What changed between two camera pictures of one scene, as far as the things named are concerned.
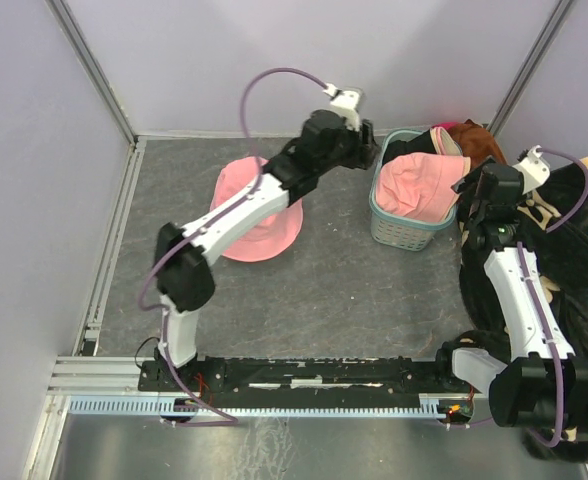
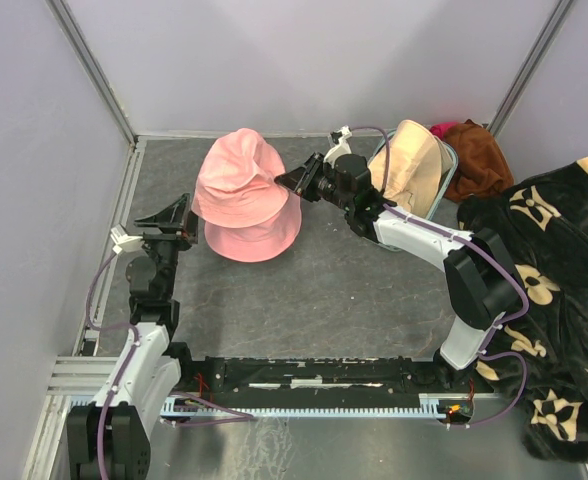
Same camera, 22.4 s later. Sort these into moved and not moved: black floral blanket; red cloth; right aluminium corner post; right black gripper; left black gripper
Moved: left black gripper; right black gripper
Not moved: right aluminium corner post; black floral blanket; red cloth
